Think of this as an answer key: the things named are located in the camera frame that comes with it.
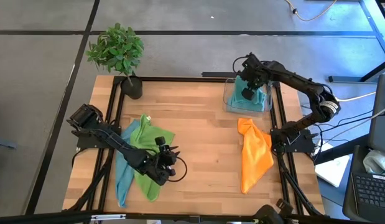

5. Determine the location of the silver metal bracket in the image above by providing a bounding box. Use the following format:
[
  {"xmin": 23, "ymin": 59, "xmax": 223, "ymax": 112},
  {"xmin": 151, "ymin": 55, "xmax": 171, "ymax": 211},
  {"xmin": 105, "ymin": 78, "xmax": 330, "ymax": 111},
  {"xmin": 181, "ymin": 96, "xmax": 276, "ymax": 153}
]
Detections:
[{"xmin": 90, "ymin": 213, "xmax": 127, "ymax": 222}]

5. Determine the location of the crumpled pale plastic bag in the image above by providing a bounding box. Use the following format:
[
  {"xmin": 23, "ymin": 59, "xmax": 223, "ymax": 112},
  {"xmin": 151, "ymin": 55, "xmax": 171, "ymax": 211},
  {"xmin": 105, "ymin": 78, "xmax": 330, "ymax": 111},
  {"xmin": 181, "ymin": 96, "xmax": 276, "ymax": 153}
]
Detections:
[{"xmin": 362, "ymin": 149, "xmax": 385, "ymax": 177}]

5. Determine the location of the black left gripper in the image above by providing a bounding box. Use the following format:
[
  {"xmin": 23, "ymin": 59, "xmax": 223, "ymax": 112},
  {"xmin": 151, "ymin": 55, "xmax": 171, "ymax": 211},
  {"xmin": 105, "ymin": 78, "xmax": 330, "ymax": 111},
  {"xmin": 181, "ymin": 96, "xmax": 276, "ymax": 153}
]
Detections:
[{"xmin": 148, "ymin": 136, "xmax": 180, "ymax": 187}]

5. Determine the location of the clear plastic bin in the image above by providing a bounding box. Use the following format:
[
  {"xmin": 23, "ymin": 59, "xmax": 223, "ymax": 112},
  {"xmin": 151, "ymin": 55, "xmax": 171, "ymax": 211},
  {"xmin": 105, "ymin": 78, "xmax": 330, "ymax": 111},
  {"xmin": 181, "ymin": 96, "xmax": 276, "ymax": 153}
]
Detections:
[{"xmin": 222, "ymin": 77, "xmax": 274, "ymax": 118}]

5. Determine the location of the orange microfiber towel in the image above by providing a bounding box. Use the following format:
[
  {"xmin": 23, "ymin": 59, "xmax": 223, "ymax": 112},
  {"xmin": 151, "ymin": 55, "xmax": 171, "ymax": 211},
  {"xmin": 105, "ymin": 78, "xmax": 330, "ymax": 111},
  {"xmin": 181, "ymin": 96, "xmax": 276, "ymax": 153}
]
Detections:
[{"xmin": 237, "ymin": 118, "xmax": 274, "ymax": 195}]

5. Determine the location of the yellow floor cable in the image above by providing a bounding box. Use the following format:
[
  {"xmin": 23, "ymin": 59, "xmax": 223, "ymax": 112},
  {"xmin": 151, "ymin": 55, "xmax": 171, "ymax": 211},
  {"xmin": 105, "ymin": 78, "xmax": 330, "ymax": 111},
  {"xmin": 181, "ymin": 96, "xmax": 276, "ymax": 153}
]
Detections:
[{"xmin": 284, "ymin": 0, "xmax": 338, "ymax": 22}]

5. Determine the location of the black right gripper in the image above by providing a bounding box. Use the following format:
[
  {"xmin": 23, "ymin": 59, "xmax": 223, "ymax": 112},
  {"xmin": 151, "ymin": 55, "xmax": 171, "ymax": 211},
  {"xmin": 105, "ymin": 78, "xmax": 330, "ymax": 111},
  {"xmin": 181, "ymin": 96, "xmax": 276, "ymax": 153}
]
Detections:
[{"xmin": 238, "ymin": 52, "xmax": 271, "ymax": 101}]

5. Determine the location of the black aluminium table frame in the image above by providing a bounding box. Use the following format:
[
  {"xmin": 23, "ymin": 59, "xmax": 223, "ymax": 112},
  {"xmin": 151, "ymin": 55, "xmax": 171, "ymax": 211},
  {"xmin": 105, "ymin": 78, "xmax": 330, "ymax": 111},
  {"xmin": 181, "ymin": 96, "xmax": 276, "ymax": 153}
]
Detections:
[{"xmin": 62, "ymin": 75, "xmax": 328, "ymax": 224}]

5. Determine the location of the green microfiber towel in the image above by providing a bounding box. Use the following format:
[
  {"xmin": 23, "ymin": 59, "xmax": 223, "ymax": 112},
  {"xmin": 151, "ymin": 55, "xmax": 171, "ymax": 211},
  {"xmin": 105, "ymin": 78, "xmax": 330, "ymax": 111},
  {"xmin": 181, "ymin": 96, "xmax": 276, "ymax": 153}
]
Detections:
[{"xmin": 129, "ymin": 113, "xmax": 176, "ymax": 202}]

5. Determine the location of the green plant in black pot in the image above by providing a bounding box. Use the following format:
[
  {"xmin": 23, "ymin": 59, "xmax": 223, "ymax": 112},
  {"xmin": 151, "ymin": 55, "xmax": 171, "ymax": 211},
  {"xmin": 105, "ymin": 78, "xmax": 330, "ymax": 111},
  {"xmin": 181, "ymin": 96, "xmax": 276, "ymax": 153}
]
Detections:
[{"xmin": 85, "ymin": 22, "xmax": 146, "ymax": 100}]

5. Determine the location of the black laptop computer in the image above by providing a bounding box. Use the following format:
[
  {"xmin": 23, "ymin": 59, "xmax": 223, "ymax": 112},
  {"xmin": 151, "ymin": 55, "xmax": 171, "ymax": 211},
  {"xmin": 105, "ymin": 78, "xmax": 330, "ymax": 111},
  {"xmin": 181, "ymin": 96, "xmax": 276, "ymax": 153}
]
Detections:
[{"xmin": 343, "ymin": 73, "xmax": 385, "ymax": 223}]

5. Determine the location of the black flat floor bar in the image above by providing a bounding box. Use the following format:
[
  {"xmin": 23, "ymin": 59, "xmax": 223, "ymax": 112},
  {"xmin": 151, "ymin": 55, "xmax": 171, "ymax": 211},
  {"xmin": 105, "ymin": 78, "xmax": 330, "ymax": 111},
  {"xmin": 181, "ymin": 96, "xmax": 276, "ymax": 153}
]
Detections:
[{"xmin": 201, "ymin": 72, "xmax": 239, "ymax": 78}]

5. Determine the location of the black desk frame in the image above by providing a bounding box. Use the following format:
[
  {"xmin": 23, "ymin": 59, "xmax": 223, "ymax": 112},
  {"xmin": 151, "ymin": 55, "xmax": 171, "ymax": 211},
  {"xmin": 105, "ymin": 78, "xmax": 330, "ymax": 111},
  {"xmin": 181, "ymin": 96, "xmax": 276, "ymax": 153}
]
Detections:
[{"xmin": 328, "ymin": 0, "xmax": 385, "ymax": 83}]

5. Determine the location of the white power cable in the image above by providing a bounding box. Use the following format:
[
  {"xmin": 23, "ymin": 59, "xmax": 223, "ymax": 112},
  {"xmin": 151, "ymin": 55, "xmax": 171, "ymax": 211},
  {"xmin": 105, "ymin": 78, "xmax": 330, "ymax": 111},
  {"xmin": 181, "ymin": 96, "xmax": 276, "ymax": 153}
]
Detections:
[{"xmin": 334, "ymin": 91, "xmax": 377, "ymax": 103}]

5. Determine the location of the teal microfiber towel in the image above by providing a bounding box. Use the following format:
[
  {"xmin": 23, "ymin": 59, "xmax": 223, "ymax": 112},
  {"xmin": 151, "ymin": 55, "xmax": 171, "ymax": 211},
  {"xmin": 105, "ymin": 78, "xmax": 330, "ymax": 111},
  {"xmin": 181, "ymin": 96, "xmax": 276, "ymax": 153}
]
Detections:
[{"xmin": 234, "ymin": 75, "xmax": 267, "ymax": 105}]

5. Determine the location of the light blue microfiber towel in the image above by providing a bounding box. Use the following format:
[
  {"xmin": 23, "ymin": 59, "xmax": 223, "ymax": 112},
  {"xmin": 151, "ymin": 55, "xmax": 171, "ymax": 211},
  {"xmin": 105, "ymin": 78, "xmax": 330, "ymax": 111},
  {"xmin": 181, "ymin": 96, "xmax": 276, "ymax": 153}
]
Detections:
[
  {"xmin": 226, "ymin": 93, "xmax": 267, "ymax": 113},
  {"xmin": 115, "ymin": 119, "xmax": 142, "ymax": 208}
]

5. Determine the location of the black left wrist camera cable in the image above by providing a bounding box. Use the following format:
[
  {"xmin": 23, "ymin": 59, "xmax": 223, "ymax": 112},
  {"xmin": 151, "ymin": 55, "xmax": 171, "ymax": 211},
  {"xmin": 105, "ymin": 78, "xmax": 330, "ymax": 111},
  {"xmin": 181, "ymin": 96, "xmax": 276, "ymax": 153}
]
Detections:
[{"xmin": 167, "ymin": 156, "xmax": 188, "ymax": 184}]

